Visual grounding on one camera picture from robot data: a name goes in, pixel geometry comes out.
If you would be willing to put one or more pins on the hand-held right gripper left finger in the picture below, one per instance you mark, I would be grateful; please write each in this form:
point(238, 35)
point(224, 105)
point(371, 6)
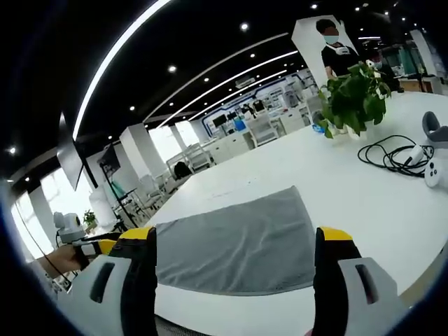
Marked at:
point(115, 297)

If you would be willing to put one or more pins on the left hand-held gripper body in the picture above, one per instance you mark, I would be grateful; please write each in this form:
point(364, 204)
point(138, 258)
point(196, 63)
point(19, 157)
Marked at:
point(68, 227)

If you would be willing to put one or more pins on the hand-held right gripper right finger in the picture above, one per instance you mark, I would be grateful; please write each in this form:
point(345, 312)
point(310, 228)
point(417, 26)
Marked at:
point(353, 297)

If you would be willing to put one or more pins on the grey towel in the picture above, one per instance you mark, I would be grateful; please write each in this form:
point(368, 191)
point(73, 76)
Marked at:
point(234, 245)

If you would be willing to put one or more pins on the person's left hand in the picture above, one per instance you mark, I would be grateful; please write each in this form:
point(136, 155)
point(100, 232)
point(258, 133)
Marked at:
point(64, 260)

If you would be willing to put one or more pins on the small potted plant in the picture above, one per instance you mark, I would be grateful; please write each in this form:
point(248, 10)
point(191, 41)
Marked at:
point(90, 218)

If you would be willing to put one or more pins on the black tripod stand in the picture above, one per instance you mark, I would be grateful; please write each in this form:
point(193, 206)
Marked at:
point(117, 189)

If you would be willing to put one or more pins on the white table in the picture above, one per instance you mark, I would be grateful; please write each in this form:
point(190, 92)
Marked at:
point(350, 210)

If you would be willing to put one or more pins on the white handheld controller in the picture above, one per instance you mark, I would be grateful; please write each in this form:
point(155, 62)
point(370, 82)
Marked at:
point(433, 173)

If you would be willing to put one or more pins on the white power adapter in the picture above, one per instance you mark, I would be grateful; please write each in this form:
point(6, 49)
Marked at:
point(413, 154)

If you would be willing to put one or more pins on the white chair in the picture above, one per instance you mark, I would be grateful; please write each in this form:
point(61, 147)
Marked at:
point(263, 132)

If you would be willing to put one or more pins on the green potted plant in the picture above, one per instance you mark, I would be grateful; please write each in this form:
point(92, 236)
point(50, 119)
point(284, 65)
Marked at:
point(353, 98)

